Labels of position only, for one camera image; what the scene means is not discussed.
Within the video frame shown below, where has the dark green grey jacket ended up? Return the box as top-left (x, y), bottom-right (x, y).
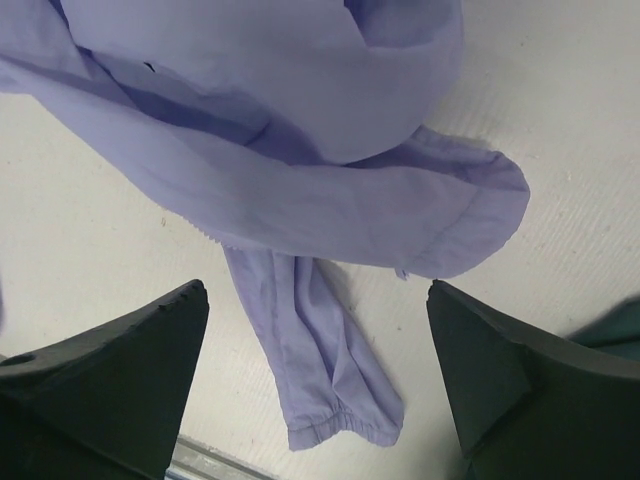
top-left (569, 296), bottom-right (640, 361)

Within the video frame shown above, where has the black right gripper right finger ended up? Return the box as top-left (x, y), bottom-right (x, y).
top-left (427, 281), bottom-right (639, 479)

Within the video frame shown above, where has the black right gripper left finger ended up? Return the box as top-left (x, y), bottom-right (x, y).
top-left (1, 280), bottom-right (209, 479)

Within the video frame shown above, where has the aluminium mounting rail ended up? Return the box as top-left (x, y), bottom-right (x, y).
top-left (164, 435), bottom-right (273, 480)

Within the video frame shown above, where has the lilac purple jacket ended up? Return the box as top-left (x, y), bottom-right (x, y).
top-left (1, 1), bottom-right (530, 451)

